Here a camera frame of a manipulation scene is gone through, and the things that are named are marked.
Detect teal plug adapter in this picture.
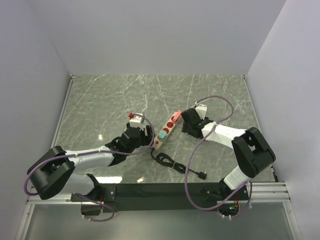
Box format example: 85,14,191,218
158,129,168,141

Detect beige power strip red sockets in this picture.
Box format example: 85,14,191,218
152,111,182,150

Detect pink square plug adapter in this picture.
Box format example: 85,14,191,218
172,111,182,122

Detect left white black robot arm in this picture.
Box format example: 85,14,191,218
27,125,155,201

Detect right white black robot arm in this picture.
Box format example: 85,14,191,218
181,108,276,201

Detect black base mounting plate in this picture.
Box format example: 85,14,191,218
69,182,251,216

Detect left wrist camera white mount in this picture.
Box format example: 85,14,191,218
128,112,145,130

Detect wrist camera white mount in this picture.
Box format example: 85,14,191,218
194,101,207,120
128,112,145,130

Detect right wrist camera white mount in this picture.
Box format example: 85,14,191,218
194,101,207,120

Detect black power strip cord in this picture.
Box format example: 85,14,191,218
149,147,208,180

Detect aluminium extrusion rail front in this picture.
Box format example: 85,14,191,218
24,164,292,207

